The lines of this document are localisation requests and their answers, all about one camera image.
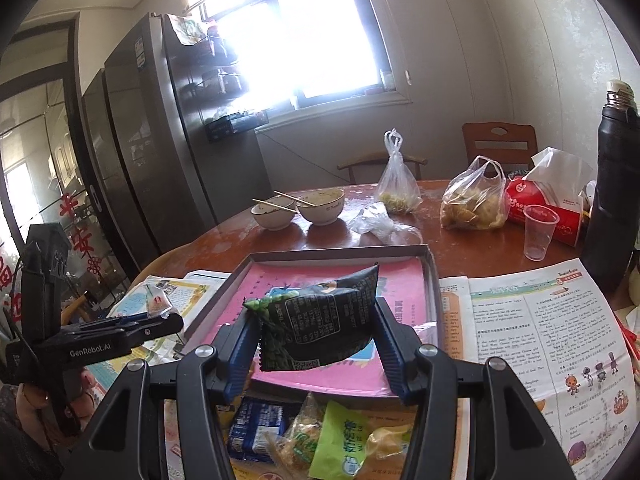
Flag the green yellow pastry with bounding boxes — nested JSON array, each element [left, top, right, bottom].
[[308, 401, 414, 479]]

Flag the dark green pea packet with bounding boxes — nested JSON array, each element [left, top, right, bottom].
[[243, 264, 378, 372]]

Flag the wooden chopsticks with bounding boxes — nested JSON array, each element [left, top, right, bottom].
[[252, 188, 317, 214]]

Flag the red tissue pack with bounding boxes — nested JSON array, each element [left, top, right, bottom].
[[506, 148, 594, 246]]

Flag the colourful student newspaper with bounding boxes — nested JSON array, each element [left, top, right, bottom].
[[64, 259, 639, 479]]

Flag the crumpled clear plastic bag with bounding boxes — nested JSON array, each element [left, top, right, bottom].
[[348, 203, 423, 245]]

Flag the wooden chair back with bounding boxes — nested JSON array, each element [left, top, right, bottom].
[[462, 122, 538, 172]]

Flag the pink and blue book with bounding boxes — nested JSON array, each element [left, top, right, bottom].
[[207, 257, 437, 398]]

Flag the green pastry clear wrapper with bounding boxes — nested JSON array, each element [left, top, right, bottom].
[[267, 392, 324, 479]]

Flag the small yellow cake packet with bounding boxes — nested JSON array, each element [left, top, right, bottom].
[[144, 284, 174, 318]]

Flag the plastic bag of fried snacks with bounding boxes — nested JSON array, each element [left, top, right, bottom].
[[440, 155, 509, 231]]

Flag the clear plastic cup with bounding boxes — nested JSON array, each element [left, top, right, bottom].
[[523, 205, 560, 262]]

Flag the dark cardboard box tray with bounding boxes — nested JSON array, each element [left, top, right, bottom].
[[180, 244, 444, 401]]

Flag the wooden chair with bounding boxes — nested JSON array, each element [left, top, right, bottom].
[[336, 152, 428, 185], [462, 122, 538, 172]]

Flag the right white ceramic bowl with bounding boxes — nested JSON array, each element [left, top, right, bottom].
[[297, 188, 345, 226]]

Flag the tied clear plastic bag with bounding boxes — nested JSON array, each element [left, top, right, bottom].
[[374, 129, 422, 214]]

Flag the left white ceramic bowl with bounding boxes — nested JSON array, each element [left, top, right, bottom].
[[250, 197, 297, 231]]

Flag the white ceramic bowl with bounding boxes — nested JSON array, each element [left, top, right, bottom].
[[297, 188, 345, 226], [250, 197, 297, 231]]

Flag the dark refrigerator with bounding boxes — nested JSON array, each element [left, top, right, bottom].
[[82, 13, 272, 272]]

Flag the black thermos bottle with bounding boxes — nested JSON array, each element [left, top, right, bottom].
[[580, 79, 640, 292]]

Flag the person's left hand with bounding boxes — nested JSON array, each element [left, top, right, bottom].
[[16, 370, 96, 452]]

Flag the blue cookie packet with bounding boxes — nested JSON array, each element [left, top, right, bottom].
[[227, 396, 302, 464]]

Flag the bright window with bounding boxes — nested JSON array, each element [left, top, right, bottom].
[[179, 0, 398, 115]]

